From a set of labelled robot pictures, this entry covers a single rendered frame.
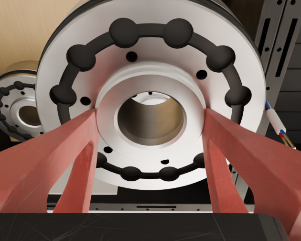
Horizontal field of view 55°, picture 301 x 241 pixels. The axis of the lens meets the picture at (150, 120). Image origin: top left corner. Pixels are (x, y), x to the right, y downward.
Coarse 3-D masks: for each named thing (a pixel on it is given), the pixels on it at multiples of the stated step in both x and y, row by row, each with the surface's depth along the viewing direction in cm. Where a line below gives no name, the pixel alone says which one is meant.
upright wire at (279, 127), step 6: (270, 108) 13; (270, 114) 13; (276, 114) 13; (270, 120) 13; (276, 120) 12; (276, 126) 12; (282, 126) 12; (276, 132) 12; (282, 132) 12; (282, 138) 12; (288, 138) 11; (288, 144) 11
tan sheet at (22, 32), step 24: (0, 0) 29; (24, 0) 29; (48, 0) 29; (72, 0) 29; (0, 24) 30; (24, 24) 30; (48, 24) 30; (0, 48) 32; (24, 48) 32; (0, 72) 34
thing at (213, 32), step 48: (144, 0) 10; (192, 0) 10; (48, 48) 11; (96, 48) 11; (144, 48) 11; (192, 48) 11; (240, 48) 11; (48, 96) 12; (96, 96) 12; (240, 96) 13
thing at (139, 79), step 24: (120, 72) 12; (144, 72) 11; (168, 72) 11; (120, 96) 12; (192, 96) 12; (96, 120) 12; (192, 120) 12; (120, 144) 13; (144, 144) 14; (168, 144) 13; (192, 144) 13
